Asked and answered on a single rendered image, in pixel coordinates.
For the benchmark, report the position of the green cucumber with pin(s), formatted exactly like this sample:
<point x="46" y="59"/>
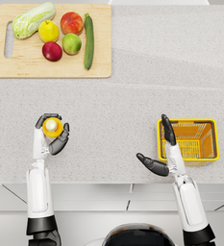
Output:
<point x="89" y="41"/>

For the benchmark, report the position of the dark round robot body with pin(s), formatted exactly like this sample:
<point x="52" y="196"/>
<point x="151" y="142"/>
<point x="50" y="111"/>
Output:
<point x="138" y="235"/>

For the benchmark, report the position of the green napa cabbage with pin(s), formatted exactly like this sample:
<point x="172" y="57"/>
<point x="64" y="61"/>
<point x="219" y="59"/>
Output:
<point x="31" y="20"/>

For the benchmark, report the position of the dark red apple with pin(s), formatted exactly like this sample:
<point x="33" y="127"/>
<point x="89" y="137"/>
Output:
<point x="52" y="51"/>

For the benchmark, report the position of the green apple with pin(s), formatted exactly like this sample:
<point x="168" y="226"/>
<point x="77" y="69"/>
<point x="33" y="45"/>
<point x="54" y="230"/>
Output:
<point x="71" y="43"/>

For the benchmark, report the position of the wooden cutting board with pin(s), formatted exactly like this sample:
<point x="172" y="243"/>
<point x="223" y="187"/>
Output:
<point x="52" y="64"/>

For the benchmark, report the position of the yellow slatted basket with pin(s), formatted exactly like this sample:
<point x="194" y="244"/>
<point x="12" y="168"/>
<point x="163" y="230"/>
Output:
<point x="193" y="144"/>

